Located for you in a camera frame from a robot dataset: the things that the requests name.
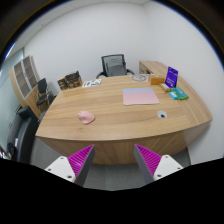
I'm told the colourful flat booklet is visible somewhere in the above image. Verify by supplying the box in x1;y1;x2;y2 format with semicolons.
82;79;101;88

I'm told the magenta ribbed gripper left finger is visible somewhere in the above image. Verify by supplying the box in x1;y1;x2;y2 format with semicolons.
46;145;95;186

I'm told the blue small box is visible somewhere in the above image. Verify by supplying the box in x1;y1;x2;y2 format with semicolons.
169;92;178;100

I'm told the wooden tissue box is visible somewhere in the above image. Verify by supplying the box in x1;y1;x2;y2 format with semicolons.
149;76;165;85

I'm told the dark brown gift box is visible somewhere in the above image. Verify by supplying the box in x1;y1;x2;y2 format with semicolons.
57;71;82;90

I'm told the wooden side cabinet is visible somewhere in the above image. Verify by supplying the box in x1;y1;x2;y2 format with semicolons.
139;61;168;77

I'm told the green packet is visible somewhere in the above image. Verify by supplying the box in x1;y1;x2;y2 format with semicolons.
172;88;189;100

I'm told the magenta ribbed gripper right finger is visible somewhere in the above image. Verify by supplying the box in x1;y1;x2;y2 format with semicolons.
134;144;182;184

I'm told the round patterned coaster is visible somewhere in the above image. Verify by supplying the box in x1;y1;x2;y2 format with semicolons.
131;74;148;82

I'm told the large wooden desk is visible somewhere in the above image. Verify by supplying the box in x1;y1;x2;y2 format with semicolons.
36;76;212;164

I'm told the wooden bookshelf cabinet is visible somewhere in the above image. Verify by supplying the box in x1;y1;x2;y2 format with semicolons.
9;56;40;117

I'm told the black leather armchair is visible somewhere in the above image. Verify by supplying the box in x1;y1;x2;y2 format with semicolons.
7;106;39;164

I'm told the yellow-green small box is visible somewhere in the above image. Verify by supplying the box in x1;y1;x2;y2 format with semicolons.
159;83;171;92

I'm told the black small side chair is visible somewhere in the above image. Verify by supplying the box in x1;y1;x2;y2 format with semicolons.
36;78;55;107

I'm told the grey mesh office chair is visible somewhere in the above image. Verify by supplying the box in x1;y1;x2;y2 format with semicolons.
97;54;134;78

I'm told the silver desk cable grommet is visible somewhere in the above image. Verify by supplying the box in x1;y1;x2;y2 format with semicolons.
157;110;167;119

